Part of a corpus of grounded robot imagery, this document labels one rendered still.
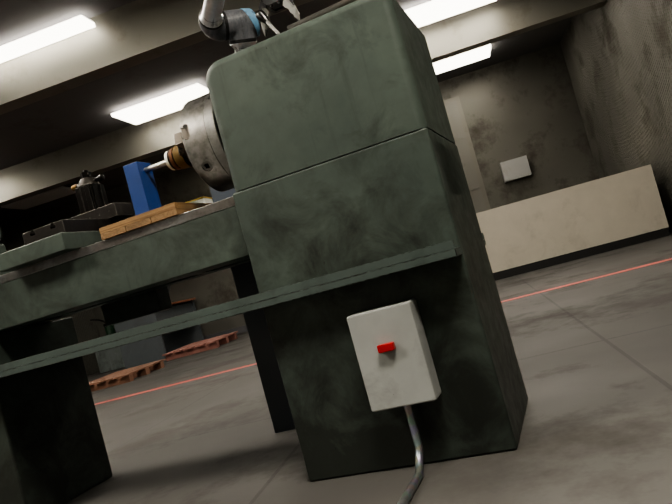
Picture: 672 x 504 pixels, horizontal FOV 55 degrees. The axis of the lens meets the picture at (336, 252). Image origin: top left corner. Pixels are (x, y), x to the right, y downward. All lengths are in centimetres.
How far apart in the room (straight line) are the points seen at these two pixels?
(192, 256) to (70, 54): 451
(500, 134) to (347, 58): 969
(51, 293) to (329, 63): 124
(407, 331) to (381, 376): 14
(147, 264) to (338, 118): 79
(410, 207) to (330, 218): 23
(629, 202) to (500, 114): 403
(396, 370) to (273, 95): 83
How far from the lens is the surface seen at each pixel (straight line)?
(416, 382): 170
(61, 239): 227
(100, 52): 625
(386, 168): 174
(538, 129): 1150
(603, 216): 801
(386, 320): 168
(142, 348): 1101
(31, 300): 247
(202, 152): 206
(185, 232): 206
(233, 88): 194
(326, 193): 179
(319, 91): 183
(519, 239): 788
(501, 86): 1160
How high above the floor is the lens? 55
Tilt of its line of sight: 2 degrees up
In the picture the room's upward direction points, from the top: 15 degrees counter-clockwise
